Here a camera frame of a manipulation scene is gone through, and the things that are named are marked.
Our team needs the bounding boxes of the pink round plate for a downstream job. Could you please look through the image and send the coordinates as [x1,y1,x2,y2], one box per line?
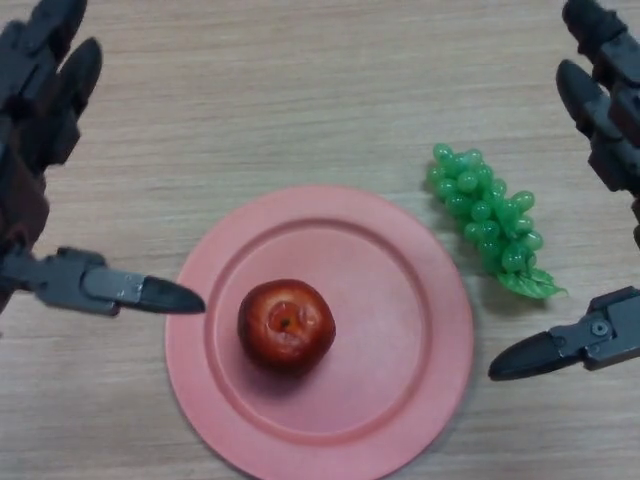
[164,184,475,480]

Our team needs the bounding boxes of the green grape bunch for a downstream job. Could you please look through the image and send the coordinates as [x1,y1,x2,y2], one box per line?
[425,142,569,300]

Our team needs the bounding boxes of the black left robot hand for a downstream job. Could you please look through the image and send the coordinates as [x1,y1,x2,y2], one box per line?
[0,0,207,331]

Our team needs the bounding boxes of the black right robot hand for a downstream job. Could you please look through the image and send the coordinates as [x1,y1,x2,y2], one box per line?
[487,0,640,383]

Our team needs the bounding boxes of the red apple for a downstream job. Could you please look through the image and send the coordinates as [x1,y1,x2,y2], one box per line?
[236,279,336,377]

